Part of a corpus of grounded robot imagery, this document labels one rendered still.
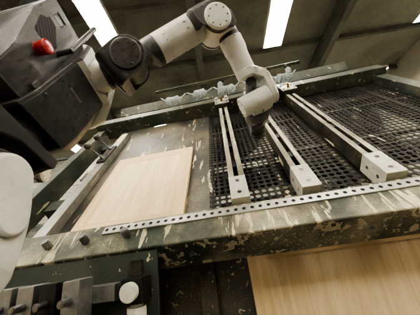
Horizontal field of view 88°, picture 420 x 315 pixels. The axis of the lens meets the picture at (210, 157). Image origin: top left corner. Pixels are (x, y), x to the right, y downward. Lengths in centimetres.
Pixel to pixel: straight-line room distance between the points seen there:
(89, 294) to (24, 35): 61
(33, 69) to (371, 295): 113
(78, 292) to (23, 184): 31
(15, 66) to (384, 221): 92
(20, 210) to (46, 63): 32
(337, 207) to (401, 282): 40
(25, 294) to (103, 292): 19
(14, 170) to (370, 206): 82
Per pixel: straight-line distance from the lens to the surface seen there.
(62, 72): 63
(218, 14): 73
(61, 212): 111
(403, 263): 105
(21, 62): 59
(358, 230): 76
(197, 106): 172
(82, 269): 82
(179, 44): 71
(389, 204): 78
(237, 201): 73
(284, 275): 92
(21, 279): 95
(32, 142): 58
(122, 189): 109
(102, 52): 66
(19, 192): 51
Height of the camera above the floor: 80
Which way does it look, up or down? 22 degrees up
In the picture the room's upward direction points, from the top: 8 degrees counter-clockwise
